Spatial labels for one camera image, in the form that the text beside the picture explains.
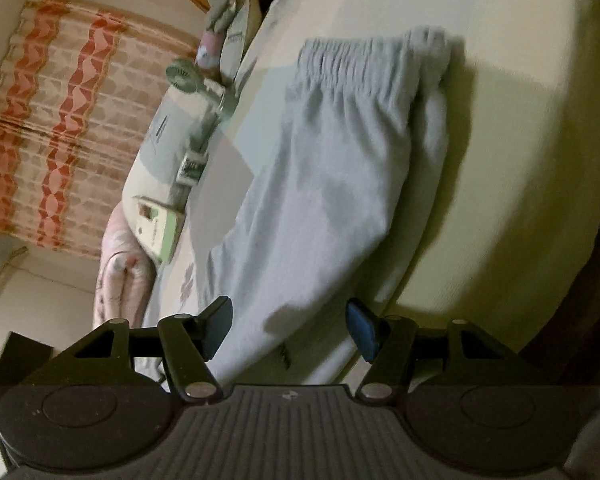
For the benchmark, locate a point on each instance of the green handheld fan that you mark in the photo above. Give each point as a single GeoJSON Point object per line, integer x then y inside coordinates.
{"type": "Point", "coordinates": [182, 75]}

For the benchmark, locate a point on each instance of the grey sweatpants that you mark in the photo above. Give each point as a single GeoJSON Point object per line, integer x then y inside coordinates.
{"type": "Point", "coordinates": [330, 185]}

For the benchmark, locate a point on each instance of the grey cloth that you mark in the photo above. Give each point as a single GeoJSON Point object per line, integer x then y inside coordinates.
{"type": "Point", "coordinates": [219, 5]}

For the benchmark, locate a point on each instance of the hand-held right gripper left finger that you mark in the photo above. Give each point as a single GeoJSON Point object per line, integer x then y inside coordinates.
{"type": "Point", "coordinates": [217, 327]}

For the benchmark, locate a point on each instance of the pink floral quilt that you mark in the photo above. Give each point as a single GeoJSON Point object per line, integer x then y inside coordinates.
{"type": "Point", "coordinates": [122, 270]}

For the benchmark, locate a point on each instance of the small tissue pack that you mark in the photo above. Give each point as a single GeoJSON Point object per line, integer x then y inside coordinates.
{"type": "Point", "coordinates": [191, 169]}

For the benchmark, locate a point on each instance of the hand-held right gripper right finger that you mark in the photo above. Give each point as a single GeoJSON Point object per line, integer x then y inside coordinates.
{"type": "Point", "coordinates": [362, 330]}

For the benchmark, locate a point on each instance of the green and white book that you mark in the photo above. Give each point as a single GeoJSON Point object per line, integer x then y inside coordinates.
{"type": "Point", "coordinates": [157, 227]}

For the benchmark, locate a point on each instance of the patchwork pillow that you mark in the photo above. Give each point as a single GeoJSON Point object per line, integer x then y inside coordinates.
{"type": "Point", "coordinates": [165, 150]}
{"type": "Point", "coordinates": [237, 40]}

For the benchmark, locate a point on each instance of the patterned curtain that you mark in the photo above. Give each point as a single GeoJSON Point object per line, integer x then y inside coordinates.
{"type": "Point", "coordinates": [55, 110]}

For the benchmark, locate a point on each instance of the black box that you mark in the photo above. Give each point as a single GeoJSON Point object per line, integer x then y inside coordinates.
{"type": "Point", "coordinates": [17, 365]}

